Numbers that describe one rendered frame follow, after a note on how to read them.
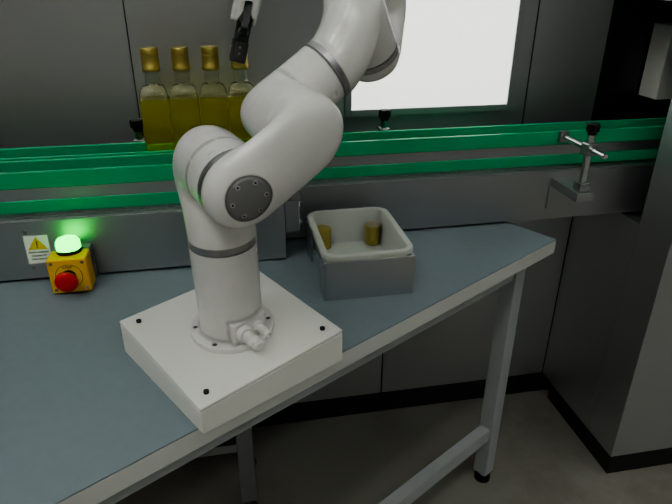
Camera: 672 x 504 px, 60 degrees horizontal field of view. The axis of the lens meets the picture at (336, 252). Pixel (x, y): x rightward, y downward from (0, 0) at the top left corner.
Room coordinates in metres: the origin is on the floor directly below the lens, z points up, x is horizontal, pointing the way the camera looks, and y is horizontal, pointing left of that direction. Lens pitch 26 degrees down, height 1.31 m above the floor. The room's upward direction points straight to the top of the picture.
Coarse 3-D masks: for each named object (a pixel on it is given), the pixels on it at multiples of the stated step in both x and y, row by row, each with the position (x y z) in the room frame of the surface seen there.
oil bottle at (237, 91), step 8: (232, 88) 1.21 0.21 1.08; (240, 88) 1.21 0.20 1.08; (248, 88) 1.22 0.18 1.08; (232, 96) 1.21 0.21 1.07; (240, 96) 1.21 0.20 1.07; (232, 104) 1.21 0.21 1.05; (240, 104) 1.21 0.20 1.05; (232, 112) 1.21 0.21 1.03; (232, 120) 1.21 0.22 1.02; (240, 120) 1.21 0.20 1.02; (232, 128) 1.21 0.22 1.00; (240, 128) 1.21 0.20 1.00; (240, 136) 1.21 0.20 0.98; (248, 136) 1.21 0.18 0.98
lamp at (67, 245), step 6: (60, 240) 0.97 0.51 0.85; (66, 240) 0.97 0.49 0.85; (72, 240) 0.98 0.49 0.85; (78, 240) 0.99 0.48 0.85; (60, 246) 0.96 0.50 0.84; (66, 246) 0.96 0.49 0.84; (72, 246) 0.97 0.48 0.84; (78, 246) 0.98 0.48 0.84; (60, 252) 0.96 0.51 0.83; (66, 252) 0.96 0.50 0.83; (72, 252) 0.97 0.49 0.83; (78, 252) 0.98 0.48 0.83
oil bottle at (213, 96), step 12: (204, 84) 1.21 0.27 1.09; (216, 84) 1.21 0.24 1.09; (204, 96) 1.20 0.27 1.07; (216, 96) 1.20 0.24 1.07; (204, 108) 1.19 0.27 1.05; (216, 108) 1.20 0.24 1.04; (228, 108) 1.21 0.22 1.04; (204, 120) 1.19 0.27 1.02; (216, 120) 1.20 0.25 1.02; (228, 120) 1.21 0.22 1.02
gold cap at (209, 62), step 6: (204, 48) 1.21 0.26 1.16; (210, 48) 1.21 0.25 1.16; (216, 48) 1.22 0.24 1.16; (204, 54) 1.21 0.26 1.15; (210, 54) 1.21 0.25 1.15; (216, 54) 1.22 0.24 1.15; (204, 60) 1.21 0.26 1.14; (210, 60) 1.21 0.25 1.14; (216, 60) 1.22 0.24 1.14; (204, 66) 1.21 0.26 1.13; (210, 66) 1.21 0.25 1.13; (216, 66) 1.22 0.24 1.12
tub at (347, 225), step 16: (352, 208) 1.16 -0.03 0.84; (368, 208) 1.16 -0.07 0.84; (384, 208) 1.16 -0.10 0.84; (320, 224) 1.14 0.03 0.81; (336, 224) 1.14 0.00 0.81; (352, 224) 1.15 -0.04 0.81; (384, 224) 1.13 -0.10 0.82; (320, 240) 1.00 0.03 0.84; (336, 240) 1.14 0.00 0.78; (352, 240) 1.15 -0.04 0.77; (384, 240) 1.11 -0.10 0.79; (400, 240) 1.02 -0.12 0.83; (336, 256) 0.93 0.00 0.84; (352, 256) 0.94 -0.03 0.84; (368, 256) 0.94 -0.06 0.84; (384, 256) 0.95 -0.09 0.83
